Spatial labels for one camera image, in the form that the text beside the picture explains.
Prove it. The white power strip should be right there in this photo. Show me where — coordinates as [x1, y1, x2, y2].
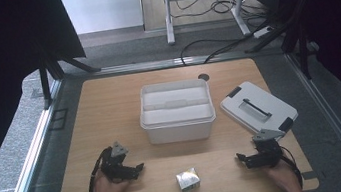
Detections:
[251, 25, 275, 40]

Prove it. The metal floor rail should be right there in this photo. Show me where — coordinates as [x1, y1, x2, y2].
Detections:
[0, 79, 79, 192]
[283, 45, 341, 192]

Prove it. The translucent box lid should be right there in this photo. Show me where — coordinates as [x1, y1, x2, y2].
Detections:
[139, 83, 215, 128]

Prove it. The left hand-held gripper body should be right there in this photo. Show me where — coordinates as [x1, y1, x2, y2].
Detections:
[97, 139, 138, 186]

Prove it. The white plastic storage box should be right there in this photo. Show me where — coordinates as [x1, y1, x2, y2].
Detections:
[134, 75, 220, 148]

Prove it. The round black table grommet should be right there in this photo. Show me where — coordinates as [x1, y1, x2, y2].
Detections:
[197, 72, 211, 83]

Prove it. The white lid with black handle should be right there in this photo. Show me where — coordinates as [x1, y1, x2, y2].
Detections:
[216, 74, 302, 145]

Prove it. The black tripod stand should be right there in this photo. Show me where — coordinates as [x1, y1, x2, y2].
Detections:
[35, 45, 107, 111]
[241, 13, 314, 89]

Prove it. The small silver green packet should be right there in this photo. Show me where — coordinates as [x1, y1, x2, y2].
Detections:
[174, 166, 203, 192]

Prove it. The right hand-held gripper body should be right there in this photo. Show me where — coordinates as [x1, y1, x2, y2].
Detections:
[251, 126, 290, 170]

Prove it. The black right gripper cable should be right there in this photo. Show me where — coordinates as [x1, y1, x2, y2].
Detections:
[278, 143, 306, 192]

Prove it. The person's right hand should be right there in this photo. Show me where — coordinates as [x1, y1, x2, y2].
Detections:
[263, 158, 304, 192]

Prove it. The long black floor cable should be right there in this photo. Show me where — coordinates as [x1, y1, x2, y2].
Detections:
[177, 22, 277, 67]

